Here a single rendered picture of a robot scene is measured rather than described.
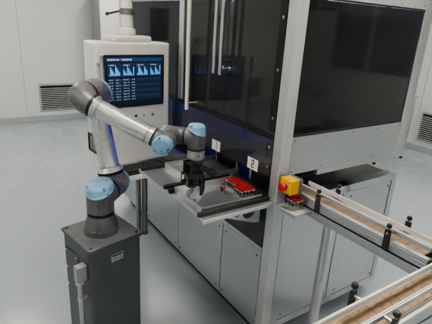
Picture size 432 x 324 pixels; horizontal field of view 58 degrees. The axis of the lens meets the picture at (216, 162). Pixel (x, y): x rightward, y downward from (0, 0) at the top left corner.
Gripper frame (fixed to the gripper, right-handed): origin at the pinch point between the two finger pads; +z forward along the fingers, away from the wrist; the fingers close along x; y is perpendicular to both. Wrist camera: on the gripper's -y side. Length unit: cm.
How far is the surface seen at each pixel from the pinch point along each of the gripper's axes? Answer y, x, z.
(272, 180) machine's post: -36.1, 8.8, -6.7
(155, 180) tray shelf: 2.8, -39.2, 4.8
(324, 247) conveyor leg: -51, 33, 21
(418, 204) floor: -306, -53, 91
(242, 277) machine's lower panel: -36, -7, 59
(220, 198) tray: -15.1, -3.9, 4.2
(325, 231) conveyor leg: -51, 33, 12
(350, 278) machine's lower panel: -110, 12, 72
